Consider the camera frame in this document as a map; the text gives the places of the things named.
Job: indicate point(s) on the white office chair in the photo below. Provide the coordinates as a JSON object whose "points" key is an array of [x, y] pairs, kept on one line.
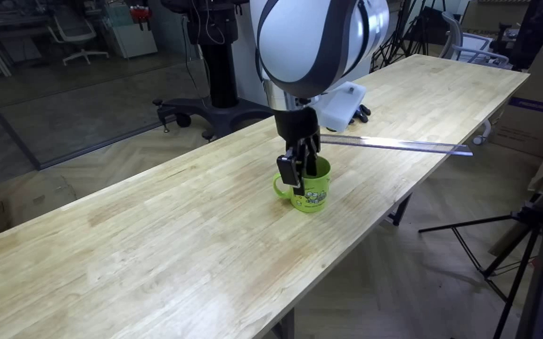
{"points": [[72, 29]]}

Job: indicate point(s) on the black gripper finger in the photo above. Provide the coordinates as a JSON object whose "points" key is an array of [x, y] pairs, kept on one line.
{"points": [[309, 157], [290, 172]]}

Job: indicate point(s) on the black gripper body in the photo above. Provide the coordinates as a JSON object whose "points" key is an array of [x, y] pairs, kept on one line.
{"points": [[298, 127]]}

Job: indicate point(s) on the long metal ruler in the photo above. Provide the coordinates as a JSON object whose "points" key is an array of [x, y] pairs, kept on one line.
{"points": [[390, 144]]}

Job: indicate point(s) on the cardboard box with purple tape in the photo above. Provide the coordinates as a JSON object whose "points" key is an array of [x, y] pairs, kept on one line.
{"points": [[537, 95]]}

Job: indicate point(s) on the green plastic mug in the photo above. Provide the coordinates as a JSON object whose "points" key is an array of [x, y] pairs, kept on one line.
{"points": [[311, 194]]}

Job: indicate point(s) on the black tripod stand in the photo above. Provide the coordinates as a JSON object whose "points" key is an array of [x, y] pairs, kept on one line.
{"points": [[528, 225]]}

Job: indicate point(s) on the black wheeled pedestal stand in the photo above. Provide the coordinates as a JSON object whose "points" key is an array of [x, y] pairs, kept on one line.
{"points": [[211, 27]]}

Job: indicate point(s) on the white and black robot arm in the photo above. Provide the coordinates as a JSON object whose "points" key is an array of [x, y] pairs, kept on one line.
{"points": [[311, 49]]}

